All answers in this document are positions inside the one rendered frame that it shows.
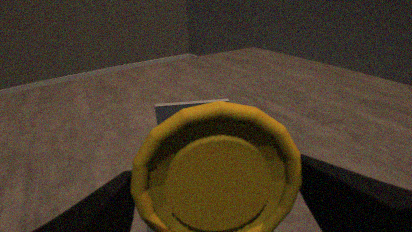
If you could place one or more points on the tan dish rack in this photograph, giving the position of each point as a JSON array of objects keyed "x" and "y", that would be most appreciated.
[{"x": 165, "y": 110}]

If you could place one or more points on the yellow round plate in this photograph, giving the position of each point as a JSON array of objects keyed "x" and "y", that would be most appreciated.
[{"x": 216, "y": 167}]

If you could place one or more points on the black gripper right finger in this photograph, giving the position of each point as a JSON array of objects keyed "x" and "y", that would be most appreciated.
[{"x": 345, "y": 201}]

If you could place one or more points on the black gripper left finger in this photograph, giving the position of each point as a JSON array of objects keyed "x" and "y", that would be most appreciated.
[{"x": 108, "y": 209}]

